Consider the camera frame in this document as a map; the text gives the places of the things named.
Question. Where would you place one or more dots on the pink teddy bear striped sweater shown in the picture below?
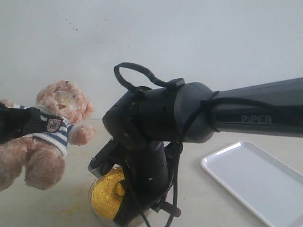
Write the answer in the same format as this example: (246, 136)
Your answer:
(63, 105)

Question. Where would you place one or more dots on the white rectangular plastic tray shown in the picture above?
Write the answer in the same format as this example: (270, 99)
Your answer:
(266, 186)

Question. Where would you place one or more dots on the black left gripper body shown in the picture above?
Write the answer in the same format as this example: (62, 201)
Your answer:
(12, 123)

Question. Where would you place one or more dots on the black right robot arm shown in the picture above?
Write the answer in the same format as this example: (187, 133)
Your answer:
(150, 126)

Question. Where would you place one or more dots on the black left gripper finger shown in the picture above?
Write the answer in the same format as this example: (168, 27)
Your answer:
(38, 126)
(28, 112)

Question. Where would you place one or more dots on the steel bowl of yellow millet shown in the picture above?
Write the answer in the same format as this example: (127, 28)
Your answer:
(105, 196)

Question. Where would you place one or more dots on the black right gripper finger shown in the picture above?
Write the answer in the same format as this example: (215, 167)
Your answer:
(129, 189)

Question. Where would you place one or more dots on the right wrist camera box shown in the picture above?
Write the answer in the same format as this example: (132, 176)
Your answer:
(104, 160)

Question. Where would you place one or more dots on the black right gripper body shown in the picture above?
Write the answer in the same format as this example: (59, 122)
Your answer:
(147, 174)

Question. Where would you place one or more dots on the dark wooden spoon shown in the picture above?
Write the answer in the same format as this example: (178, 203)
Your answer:
(171, 209)

